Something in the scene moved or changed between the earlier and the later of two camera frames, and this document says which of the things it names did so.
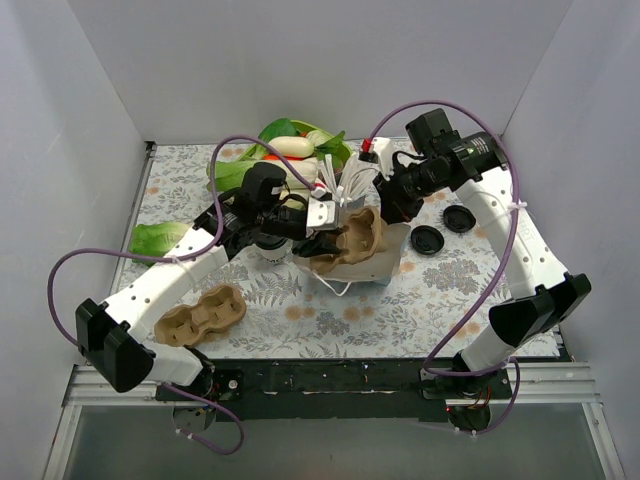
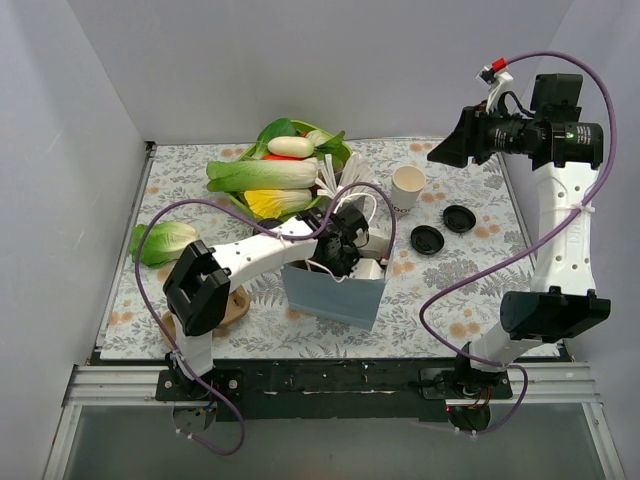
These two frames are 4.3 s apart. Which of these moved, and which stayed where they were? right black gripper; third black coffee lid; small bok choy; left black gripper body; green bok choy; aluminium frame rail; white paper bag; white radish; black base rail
Moved: left black gripper body; white paper bag; right black gripper
Stayed: black base rail; green bok choy; third black coffee lid; white radish; small bok choy; aluminium frame rail
